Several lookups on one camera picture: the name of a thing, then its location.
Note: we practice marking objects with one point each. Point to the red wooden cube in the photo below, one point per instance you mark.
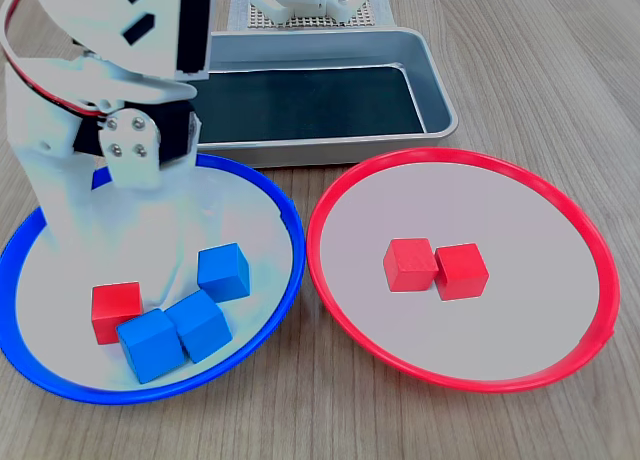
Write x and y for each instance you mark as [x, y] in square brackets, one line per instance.
[460, 272]
[407, 265]
[112, 307]

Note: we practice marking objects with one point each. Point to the blue wooden cube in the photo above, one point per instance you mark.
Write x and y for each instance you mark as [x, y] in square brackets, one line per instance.
[223, 272]
[150, 347]
[202, 327]

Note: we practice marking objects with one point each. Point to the blue-rimmed white plate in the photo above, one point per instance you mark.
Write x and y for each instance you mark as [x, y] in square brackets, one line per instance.
[260, 240]

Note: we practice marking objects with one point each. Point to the black mat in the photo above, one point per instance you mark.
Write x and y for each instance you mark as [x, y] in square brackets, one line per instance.
[300, 105]

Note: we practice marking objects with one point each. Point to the steel tray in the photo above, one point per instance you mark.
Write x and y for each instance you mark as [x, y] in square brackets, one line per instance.
[350, 150]

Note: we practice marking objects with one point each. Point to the red-rimmed white plate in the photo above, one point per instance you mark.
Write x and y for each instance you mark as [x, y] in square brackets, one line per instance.
[525, 280]

